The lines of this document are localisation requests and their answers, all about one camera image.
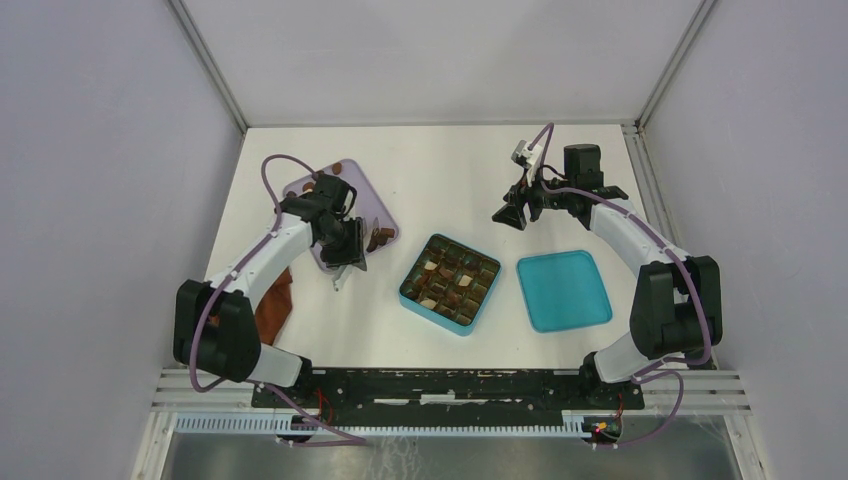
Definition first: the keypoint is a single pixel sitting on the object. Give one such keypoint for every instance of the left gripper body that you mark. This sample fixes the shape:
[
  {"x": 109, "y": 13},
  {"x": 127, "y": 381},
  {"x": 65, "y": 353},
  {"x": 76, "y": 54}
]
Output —
[{"x": 343, "y": 246}]

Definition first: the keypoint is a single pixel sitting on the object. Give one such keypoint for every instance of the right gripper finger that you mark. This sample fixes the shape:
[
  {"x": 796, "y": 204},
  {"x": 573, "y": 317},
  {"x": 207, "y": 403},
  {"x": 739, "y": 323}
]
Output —
[
  {"x": 515, "y": 195},
  {"x": 511, "y": 215}
]

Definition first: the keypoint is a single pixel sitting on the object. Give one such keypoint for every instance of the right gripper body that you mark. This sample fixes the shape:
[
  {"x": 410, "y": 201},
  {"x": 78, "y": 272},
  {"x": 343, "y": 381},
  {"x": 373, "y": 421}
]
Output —
[{"x": 535, "y": 193}]

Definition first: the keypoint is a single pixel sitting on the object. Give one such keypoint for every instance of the metal kitchen tongs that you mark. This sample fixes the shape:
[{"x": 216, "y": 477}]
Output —
[{"x": 354, "y": 253}]

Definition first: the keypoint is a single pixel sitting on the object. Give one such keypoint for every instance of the teal chocolate box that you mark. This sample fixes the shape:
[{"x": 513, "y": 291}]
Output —
[{"x": 454, "y": 295}]

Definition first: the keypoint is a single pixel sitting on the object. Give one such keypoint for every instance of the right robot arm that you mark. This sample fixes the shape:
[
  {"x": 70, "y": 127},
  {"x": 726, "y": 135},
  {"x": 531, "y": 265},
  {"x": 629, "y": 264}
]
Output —
[{"x": 676, "y": 313}]

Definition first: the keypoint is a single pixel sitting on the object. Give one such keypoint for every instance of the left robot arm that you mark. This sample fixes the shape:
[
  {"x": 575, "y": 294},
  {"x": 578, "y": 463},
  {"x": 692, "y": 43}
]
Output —
[{"x": 215, "y": 327}]

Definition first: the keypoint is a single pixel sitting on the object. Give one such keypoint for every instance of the purple tray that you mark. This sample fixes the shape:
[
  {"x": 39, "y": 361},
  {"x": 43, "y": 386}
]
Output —
[{"x": 381, "y": 229}]

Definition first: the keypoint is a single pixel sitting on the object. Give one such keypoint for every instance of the teal box lid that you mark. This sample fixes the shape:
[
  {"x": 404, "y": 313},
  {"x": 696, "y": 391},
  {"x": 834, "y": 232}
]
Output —
[{"x": 563, "y": 291}]

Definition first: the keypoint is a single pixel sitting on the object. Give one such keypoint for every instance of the brown cloth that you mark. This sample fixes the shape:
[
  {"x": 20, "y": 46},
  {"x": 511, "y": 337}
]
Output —
[{"x": 274, "y": 308}]

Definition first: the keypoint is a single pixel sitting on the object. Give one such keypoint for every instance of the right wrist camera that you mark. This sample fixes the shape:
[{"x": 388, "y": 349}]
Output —
[{"x": 527, "y": 156}]

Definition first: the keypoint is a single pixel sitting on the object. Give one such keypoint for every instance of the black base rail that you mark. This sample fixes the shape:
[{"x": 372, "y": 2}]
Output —
[{"x": 420, "y": 398}]

